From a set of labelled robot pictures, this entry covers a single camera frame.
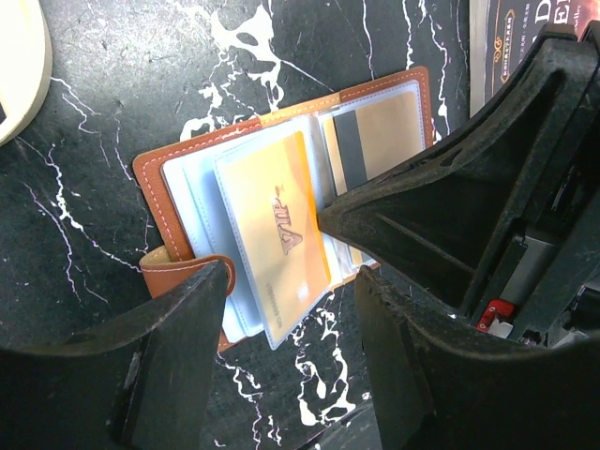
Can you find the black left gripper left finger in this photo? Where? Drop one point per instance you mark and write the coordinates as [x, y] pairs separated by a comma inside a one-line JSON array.
[[139, 381]]

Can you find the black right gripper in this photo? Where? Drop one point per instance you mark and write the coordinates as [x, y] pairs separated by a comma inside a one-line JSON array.
[[506, 207]]

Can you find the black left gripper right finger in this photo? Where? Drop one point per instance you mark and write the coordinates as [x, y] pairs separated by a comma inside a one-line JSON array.
[[437, 383]]

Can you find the gold credit card black stripe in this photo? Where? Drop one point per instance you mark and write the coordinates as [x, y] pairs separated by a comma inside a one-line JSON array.
[[372, 135]]

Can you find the yellow VIP credit card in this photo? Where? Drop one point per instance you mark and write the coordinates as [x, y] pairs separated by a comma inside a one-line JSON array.
[[268, 195]]

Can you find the brown leather card holder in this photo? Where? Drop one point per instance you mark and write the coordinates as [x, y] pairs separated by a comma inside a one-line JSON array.
[[179, 184]]

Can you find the beige oval card tray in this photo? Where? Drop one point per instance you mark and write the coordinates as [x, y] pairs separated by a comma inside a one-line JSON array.
[[26, 64]]

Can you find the dark book three days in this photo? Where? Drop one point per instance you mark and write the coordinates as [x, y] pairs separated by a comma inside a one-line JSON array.
[[502, 31]]

